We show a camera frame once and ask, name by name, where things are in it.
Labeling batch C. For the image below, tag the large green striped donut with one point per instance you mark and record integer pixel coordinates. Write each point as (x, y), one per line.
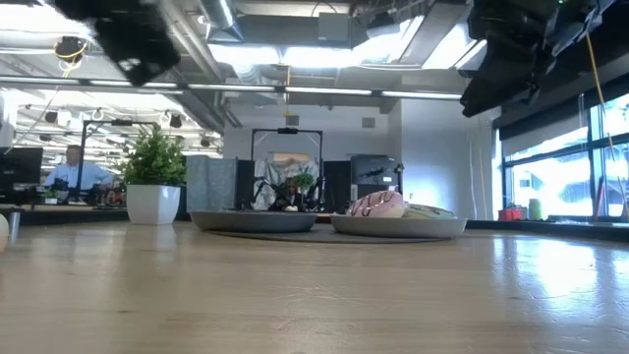
(427, 212)

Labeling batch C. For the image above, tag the large pink striped donut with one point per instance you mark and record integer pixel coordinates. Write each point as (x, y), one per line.
(376, 204)

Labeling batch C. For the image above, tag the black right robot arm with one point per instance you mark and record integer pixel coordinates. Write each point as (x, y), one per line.
(516, 22)

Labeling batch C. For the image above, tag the green bottle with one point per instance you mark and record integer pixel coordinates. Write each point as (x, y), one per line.
(535, 210)

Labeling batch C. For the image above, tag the red box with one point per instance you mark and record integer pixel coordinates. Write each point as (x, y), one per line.
(510, 215)

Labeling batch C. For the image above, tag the person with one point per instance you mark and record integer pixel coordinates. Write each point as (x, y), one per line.
(74, 172)

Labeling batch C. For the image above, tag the grey partition panel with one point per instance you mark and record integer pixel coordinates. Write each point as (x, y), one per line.
(211, 184)

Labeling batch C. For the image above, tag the green plant in white pot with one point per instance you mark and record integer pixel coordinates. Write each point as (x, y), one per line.
(153, 204)

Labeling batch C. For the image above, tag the black background screen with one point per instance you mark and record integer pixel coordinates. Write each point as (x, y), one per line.
(373, 172)

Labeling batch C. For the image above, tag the black computer monitor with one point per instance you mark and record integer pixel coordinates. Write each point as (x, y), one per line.
(19, 166)

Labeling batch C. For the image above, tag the black background robot station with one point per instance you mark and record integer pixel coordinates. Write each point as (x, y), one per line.
(287, 131)

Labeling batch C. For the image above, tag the long ceiling light strip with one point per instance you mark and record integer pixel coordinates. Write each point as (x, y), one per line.
(324, 90)

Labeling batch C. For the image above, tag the light grey plate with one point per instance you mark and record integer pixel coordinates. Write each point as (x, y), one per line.
(398, 227)

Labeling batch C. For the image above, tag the dark grey plate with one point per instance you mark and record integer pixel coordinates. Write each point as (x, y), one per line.
(253, 222)

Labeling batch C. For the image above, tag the small background plant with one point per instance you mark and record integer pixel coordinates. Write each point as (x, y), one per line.
(303, 180)

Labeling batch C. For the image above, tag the silver ceiling duct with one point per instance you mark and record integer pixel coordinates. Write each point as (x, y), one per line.
(221, 19)

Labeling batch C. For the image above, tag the black tall stand frame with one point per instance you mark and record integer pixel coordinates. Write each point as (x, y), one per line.
(82, 147)

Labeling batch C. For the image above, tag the grey metal post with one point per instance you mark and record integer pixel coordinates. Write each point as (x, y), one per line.
(15, 223)

